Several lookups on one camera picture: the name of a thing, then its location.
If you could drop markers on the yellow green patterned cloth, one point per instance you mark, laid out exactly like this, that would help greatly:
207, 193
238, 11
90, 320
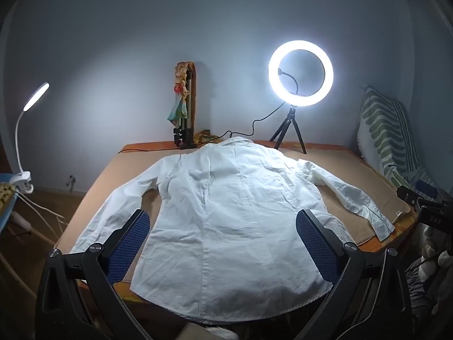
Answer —
205, 136

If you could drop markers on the beige plush toy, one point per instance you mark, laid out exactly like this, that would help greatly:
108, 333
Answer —
430, 251

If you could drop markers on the yellow spotted cloth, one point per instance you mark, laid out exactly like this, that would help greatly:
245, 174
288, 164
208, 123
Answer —
6, 191

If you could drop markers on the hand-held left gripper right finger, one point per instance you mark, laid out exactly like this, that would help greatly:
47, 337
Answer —
316, 249

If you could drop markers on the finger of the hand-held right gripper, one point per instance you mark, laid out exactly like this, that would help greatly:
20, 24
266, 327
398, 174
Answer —
426, 188
407, 194

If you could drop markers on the white long-sleeved shirt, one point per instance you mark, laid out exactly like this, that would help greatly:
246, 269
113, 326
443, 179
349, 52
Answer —
230, 219

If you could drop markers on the green white striped pillow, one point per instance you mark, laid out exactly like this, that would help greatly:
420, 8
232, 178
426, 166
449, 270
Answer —
385, 131

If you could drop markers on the light blue chair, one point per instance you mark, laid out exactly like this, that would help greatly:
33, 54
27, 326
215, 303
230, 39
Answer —
6, 212

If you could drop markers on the white clamp desk lamp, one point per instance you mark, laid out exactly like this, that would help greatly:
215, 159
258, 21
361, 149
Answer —
37, 95

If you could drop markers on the dark striped cloth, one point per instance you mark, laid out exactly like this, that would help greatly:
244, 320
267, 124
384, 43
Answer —
424, 301

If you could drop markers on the colourful patterned scarf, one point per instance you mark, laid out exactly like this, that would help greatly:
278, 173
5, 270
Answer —
179, 109

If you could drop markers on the small black tripod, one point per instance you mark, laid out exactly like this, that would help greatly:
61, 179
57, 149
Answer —
291, 114

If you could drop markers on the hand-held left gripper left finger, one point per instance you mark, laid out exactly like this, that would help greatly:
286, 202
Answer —
129, 246

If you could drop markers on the folded black tripod stand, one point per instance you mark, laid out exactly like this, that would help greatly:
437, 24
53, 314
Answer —
184, 136

